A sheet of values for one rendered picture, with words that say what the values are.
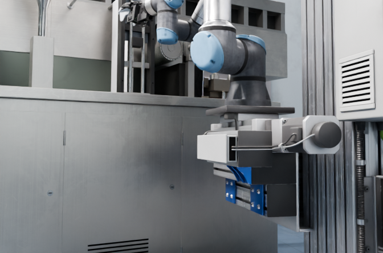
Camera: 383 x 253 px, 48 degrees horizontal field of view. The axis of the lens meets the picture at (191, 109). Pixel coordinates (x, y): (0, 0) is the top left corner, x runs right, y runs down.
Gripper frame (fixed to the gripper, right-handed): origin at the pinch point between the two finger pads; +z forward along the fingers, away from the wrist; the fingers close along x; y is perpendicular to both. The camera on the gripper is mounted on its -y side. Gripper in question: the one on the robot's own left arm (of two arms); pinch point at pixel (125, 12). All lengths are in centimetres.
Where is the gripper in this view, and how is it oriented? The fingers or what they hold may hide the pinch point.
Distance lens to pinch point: 185.4
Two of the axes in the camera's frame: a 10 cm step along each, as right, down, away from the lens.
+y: -1.1, 9.8, -1.6
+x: 7.6, 1.9, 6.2
